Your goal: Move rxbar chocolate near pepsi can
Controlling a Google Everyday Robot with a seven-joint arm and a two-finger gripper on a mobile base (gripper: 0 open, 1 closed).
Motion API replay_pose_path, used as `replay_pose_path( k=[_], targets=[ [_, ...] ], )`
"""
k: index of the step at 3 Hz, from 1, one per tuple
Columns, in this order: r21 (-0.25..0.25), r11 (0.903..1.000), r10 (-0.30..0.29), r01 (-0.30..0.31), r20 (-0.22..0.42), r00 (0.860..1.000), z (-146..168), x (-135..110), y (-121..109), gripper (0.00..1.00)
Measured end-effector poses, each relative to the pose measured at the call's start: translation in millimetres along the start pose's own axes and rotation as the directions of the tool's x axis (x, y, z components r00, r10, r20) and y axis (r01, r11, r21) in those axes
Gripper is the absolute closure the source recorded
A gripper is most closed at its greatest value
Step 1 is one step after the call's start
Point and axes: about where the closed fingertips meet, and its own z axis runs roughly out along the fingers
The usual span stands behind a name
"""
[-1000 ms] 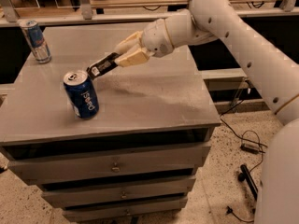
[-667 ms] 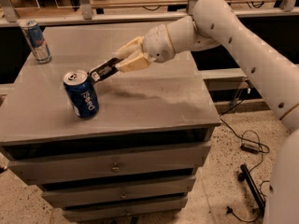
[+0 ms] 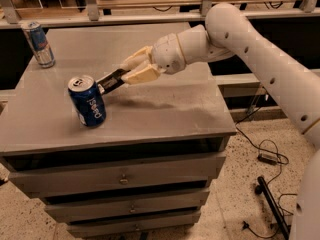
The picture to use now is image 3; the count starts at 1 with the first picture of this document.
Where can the black power adapter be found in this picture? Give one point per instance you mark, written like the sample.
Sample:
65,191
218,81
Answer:
267,159

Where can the black rxbar chocolate bar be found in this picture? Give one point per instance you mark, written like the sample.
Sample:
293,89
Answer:
111,82

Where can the bottom grey drawer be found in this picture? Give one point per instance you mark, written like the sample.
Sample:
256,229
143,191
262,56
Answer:
133,224

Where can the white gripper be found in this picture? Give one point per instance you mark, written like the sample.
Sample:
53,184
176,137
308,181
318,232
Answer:
166,54

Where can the grey drawer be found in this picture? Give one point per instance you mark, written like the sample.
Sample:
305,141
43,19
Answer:
133,224
127,205
86,178

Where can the top grey drawer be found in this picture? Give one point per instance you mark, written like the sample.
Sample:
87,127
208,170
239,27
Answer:
86,178

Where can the metal railing frame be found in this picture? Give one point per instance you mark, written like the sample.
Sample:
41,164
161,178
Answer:
76,13

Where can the blue pepsi can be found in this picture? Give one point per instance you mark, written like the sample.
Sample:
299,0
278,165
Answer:
87,100

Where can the grey drawer cabinet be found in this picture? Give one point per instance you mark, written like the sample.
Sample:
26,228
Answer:
176,115

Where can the middle grey drawer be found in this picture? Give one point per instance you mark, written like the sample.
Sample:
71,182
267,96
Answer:
127,205

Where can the black stand leg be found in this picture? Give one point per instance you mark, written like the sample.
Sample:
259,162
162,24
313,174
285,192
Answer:
262,187

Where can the red bull can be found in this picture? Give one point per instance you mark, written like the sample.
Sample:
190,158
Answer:
38,43

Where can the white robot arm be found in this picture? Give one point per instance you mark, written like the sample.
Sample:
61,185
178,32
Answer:
295,89

